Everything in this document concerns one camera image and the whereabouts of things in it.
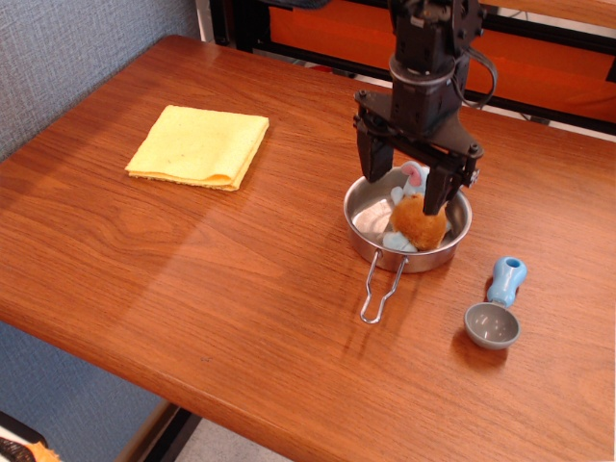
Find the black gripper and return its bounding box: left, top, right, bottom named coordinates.
left=353, top=71, right=483, bottom=216

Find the blue and brown plush toy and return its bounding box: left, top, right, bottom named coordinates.
left=382, top=161, right=450, bottom=252

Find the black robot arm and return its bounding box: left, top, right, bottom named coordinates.
left=354, top=1, right=484, bottom=216

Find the folded yellow towel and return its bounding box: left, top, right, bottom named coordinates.
left=125, top=105, right=270, bottom=192

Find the stainless steel pan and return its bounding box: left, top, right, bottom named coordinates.
left=344, top=161, right=473, bottom=324

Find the orange fuzzy object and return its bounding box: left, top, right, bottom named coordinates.
left=1, top=437, right=62, bottom=462

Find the blue handled grey scoop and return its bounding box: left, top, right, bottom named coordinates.
left=464, top=256, right=527, bottom=350

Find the orange panel black frame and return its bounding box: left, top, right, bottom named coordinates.
left=209, top=1, right=615, bottom=135

